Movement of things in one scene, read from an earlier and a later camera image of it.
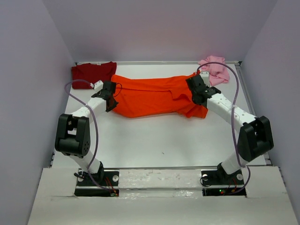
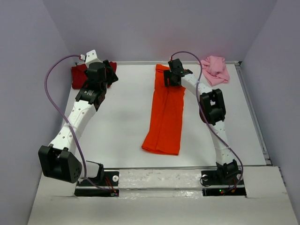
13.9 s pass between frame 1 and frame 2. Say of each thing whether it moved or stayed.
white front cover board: stayed
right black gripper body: moved
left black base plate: stayed
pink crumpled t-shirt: stayed
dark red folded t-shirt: stayed
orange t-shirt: moved
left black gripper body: moved
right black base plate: stayed
